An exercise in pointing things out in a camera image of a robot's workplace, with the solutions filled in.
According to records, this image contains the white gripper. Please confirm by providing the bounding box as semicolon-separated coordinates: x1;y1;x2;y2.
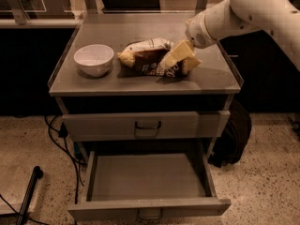
162;11;217;75

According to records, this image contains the brown chip bag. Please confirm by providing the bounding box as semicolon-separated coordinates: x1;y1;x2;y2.
117;37;187;78

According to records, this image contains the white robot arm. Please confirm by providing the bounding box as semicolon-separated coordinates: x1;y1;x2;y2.
186;0;300;70

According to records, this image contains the grey metal drawer cabinet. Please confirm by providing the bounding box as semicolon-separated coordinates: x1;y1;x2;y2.
47;12;245;161

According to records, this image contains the closed upper drawer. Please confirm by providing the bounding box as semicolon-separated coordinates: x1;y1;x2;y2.
63;111;230;142

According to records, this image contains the open middle drawer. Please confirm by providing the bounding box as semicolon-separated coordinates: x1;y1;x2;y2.
68;151;231;221

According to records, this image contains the black backpack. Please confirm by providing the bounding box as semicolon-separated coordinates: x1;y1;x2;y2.
208;99;252;168

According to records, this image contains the white ceramic bowl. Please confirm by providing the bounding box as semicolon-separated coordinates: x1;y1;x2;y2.
73;44;114;77

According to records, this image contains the black pole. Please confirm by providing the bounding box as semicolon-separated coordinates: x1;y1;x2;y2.
16;166;43;225

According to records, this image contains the black floor cable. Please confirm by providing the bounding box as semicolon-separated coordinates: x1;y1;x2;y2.
43;114;86;204

